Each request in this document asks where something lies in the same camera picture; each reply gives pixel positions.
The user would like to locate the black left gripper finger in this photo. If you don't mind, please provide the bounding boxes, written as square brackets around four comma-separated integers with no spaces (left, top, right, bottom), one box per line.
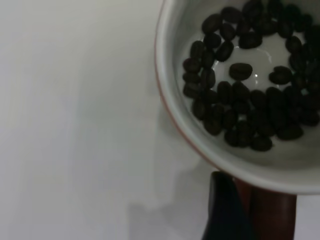
[201,171,256,240]

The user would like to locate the red ceramic mug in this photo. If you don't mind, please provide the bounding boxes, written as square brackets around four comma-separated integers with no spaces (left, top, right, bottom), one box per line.
[154,0,320,240]

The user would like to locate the coffee beans in mug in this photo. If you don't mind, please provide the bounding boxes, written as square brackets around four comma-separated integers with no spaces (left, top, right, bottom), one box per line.
[182,0,320,152]

